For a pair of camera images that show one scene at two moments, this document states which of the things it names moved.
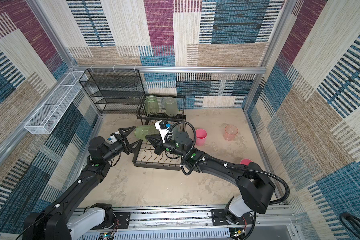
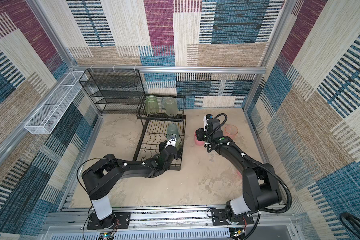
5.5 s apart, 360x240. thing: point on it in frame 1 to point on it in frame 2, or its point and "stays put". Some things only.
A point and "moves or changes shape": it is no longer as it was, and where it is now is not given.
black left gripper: [126, 148] to [178, 154]
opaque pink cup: [201, 136] stays put
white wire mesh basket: [44, 120] stays put
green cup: [141, 131] moves or changes shape
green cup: [151, 105] stays put
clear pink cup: [230, 131] stays put
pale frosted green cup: [171, 106] stays put
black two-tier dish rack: [151, 108] stays put
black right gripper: [156, 138] to [199, 134]
